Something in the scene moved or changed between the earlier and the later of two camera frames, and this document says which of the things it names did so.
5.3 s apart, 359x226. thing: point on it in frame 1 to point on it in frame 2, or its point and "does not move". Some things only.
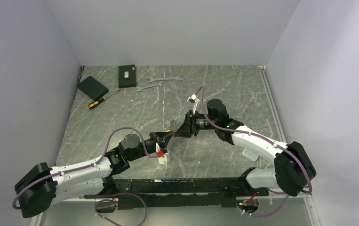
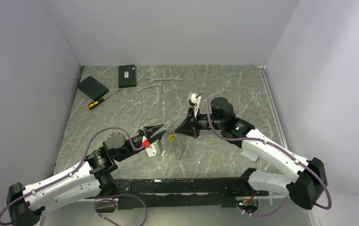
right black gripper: (188, 128) does not move
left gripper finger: (164, 134) to (154, 128)
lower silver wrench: (139, 88) does not move
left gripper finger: (164, 142) to (158, 136)
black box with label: (127, 77) does not move
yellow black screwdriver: (97, 102) does not move
